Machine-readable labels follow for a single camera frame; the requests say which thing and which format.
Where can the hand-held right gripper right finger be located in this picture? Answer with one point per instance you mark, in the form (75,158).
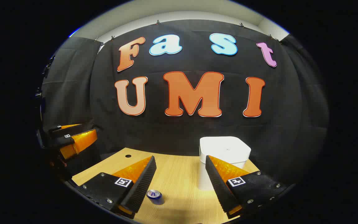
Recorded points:
(219,186)

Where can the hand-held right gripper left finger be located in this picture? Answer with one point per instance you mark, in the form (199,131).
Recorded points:
(141,186)

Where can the blue pop can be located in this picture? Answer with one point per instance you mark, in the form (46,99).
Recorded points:
(154,195)

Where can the white desktop garbage bin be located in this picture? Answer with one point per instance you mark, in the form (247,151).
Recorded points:
(225,149)

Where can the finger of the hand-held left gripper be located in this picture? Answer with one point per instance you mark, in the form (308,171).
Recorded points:
(64,129)
(84,140)

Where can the wooden desktop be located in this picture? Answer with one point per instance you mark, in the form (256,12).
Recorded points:
(179,174)

